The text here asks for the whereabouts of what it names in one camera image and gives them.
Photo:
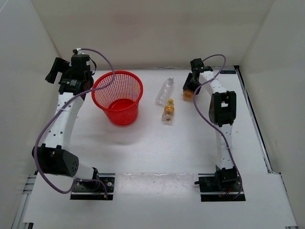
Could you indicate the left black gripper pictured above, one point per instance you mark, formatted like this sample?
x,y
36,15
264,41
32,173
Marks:
x,y
59,66

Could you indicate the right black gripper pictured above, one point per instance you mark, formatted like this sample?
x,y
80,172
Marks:
x,y
187,83

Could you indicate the orange juice bottle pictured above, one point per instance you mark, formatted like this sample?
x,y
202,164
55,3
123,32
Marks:
x,y
188,95

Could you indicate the clear plastic bottle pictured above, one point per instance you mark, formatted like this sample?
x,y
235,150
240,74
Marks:
x,y
165,92

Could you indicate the clear bottle yellow cap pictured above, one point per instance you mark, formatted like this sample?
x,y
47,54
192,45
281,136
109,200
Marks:
x,y
168,112

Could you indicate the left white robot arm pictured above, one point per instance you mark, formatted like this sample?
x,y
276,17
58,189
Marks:
x,y
52,155

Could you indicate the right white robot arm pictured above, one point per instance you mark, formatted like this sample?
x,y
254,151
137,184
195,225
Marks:
x,y
221,116

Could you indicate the red mesh plastic bin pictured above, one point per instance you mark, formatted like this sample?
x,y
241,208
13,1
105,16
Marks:
x,y
118,97

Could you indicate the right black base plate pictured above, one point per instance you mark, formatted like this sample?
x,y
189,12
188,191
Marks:
x,y
210,191

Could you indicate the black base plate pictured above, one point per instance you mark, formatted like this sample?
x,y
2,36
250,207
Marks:
x,y
210,191
94,190

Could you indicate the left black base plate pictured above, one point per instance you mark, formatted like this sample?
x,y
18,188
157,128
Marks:
x,y
94,190

